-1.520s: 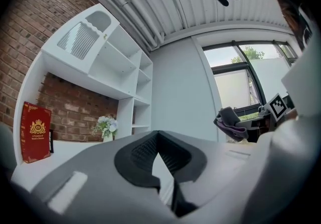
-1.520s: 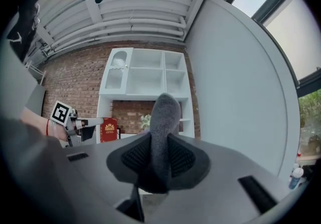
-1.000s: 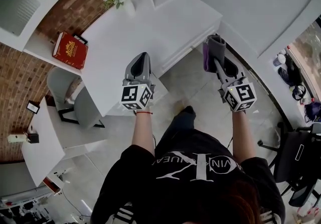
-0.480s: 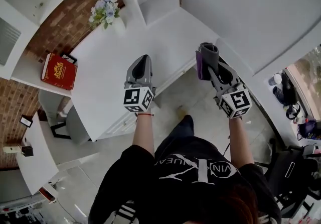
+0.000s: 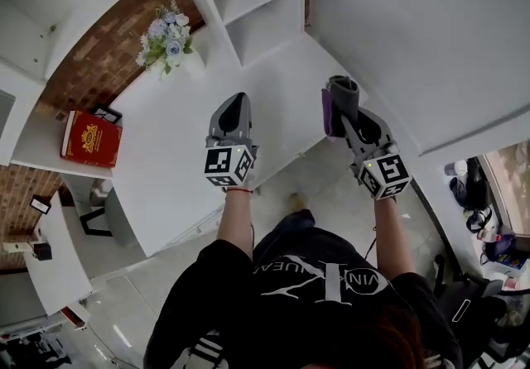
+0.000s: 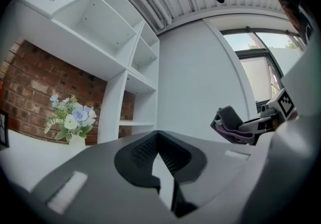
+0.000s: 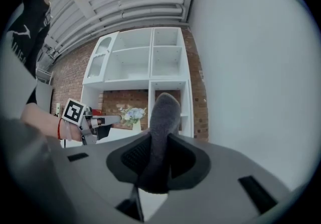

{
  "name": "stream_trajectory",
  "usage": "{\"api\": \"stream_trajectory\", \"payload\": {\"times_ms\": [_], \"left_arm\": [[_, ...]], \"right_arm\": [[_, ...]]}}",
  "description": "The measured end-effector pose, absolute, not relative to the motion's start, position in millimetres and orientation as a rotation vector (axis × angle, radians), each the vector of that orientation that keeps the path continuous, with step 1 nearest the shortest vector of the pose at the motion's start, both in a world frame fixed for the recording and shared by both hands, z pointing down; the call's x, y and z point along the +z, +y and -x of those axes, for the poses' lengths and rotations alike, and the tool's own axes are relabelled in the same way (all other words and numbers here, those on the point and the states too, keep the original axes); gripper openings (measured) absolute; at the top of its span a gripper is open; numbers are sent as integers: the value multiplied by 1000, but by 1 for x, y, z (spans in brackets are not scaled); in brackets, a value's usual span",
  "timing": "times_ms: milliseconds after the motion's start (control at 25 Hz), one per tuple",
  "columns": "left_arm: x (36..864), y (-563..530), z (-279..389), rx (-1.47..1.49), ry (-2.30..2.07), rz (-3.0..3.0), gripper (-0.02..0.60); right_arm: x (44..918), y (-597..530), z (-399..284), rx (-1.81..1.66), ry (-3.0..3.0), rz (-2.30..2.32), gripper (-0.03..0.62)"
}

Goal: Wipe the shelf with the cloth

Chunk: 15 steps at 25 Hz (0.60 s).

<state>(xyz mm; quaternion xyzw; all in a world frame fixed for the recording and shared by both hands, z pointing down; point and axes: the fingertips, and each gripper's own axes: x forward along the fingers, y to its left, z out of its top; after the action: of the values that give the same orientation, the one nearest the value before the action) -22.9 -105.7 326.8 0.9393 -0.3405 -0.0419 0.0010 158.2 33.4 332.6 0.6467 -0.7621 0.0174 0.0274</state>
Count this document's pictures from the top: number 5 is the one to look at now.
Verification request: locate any red book with gold print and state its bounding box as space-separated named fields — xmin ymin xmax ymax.
xmin=60 ymin=109 xmax=124 ymax=169

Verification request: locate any white open cubby unit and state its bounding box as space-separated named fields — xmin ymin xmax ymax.
xmin=172 ymin=0 xmax=307 ymax=67

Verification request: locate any white vase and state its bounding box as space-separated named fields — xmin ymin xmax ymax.
xmin=181 ymin=50 xmax=207 ymax=79

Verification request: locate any white low shelf board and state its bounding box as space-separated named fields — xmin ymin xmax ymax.
xmin=10 ymin=104 xmax=125 ymax=179

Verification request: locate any white side table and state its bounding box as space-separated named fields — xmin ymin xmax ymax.
xmin=22 ymin=192 xmax=94 ymax=319

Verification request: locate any person's shoe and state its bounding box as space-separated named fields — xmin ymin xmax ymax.
xmin=287 ymin=192 xmax=310 ymax=211

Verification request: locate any black picture frame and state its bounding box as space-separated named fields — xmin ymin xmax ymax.
xmin=89 ymin=104 xmax=123 ymax=125

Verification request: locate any small black box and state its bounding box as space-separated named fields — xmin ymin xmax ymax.
xmin=31 ymin=242 xmax=53 ymax=261

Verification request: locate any person's black printed t-shirt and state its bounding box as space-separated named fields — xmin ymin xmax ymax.
xmin=142 ymin=226 xmax=465 ymax=369

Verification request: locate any black office chair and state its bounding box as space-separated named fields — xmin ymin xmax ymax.
xmin=432 ymin=254 xmax=530 ymax=369

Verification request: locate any thin black cable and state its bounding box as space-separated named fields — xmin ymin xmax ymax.
xmin=363 ymin=225 xmax=378 ymax=261

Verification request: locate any person's right forearm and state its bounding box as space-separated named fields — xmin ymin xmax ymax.
xmin=372 ymin=195 xmax=417 ymax=277

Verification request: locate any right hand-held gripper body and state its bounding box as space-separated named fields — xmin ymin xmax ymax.
xmin=341 ymin=106 xmax=414 ymax=201

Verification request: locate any black bag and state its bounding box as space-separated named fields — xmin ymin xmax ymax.
xmin=449 ymin=156 xmax=494 ymax=211

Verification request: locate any small black framed card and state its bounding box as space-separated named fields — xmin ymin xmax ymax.
xmin=29 ymin=195 xmax=53 ymax=216

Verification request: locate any blue and white flower bouquet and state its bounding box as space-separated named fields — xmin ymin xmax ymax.
xmin=135 ymin=0 xmax=195 ymax=81

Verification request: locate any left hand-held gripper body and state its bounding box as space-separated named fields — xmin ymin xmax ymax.
xmin=204 ymin=92 xmax=260 ymax=190

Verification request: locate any grey and purple cloth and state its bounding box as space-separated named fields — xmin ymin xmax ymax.
xmin=320 ymin=74 xmax=360 ymax=143

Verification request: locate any person's left forearm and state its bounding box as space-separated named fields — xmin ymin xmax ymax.
xmin=215 ymin=188 xmax=254 ymax=255

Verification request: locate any person's dark trouser leg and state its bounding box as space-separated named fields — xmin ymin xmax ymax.
xmin=277 ymin=208 xmax=316 ymax=234

